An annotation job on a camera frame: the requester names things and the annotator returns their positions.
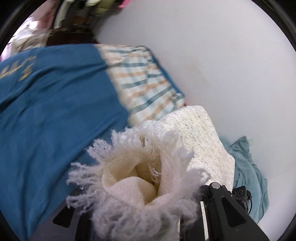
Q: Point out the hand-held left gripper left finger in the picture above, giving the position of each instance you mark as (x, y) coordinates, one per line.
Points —
(64, 217)

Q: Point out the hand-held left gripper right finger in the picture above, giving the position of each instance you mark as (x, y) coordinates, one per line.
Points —
(217, 208)

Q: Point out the white fringed tweed jacket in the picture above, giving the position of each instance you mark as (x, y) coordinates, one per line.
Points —
(196, 143)

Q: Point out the pile of hanging clothes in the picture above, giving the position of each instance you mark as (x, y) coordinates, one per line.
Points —
(101, 3)

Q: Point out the light blue duvet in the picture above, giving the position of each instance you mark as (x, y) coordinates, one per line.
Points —
(249, 173)

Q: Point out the pink hanger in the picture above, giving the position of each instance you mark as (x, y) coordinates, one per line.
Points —
(124, 4)

